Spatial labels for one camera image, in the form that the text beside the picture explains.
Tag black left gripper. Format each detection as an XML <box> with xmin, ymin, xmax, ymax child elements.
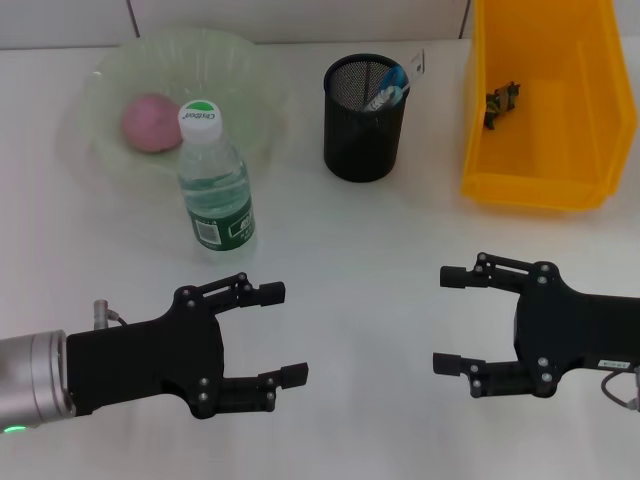
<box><xmin>65</xmin><ymin>272</ymin><xmax>310</xmax><ymax>420</ymax></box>

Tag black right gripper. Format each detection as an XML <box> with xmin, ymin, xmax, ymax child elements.
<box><xmin>432</xmin><ymin>252</ymin><xmax>640</xmax><ymax>400</ymax></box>

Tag clear green-label water bottle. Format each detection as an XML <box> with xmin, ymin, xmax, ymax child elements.
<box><xmin>178</xmin><ymin>99</ymin><xmax>258</xmax><ymax>252</ymax></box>

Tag green plastic wrapper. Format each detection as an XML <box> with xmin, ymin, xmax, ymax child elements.
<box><xmin>483</xmin><ymin>81</ymin><xmax>523</xmax><ymax>132</ymax></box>

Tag pink peach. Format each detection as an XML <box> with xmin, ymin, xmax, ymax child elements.
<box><xmin>121</xmin><ymin>93</ymin><xmax>184</xmax><ymax>155</ymax></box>

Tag silver white ballpoint pen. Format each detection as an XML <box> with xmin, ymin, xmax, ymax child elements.
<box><xmin>364</xmin><ymin>85</ymin><xmax>405</xmax><ymax>114</ymax></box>

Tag blue scissors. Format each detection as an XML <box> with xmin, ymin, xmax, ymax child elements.
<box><xmin>377</xmin><ymin>65</ymin><xmax>412</xmax><ymax>104</ymax></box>

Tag clear plastic ruler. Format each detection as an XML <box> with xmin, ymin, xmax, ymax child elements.
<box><xmin>405</xmin><ymin>48</ymin><xmax>427</xmax><ymax>77</ymax></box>

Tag black mesh pen holder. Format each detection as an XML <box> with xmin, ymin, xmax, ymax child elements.
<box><xmin>323</xmin><ymin>53</ymin><xmax>411</xmax><ymax>184</ymax></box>

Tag green glass fruit plate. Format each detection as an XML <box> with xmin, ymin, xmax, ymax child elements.
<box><xmin>57</xmin><ymin>28</ymin><xmax>287</xmax><ymax>201</ymax></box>

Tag yellow plastic bin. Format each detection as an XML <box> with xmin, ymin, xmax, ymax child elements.
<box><xmin>459</xmin><ymin>0</ymin><xmax>640</xmax><ymax>212</ymax></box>

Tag left arm cable with connector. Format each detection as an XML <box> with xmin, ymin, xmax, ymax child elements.
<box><xmin>92</xmin><ymin>298</ymin><xmax>129</xmax><ymax>331</ymax></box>

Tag right arm cable with connectors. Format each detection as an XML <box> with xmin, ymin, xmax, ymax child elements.
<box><xmin>601</xmin><ymin>367</ymin><xmax>640</xmax><ymax>414</ymax></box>

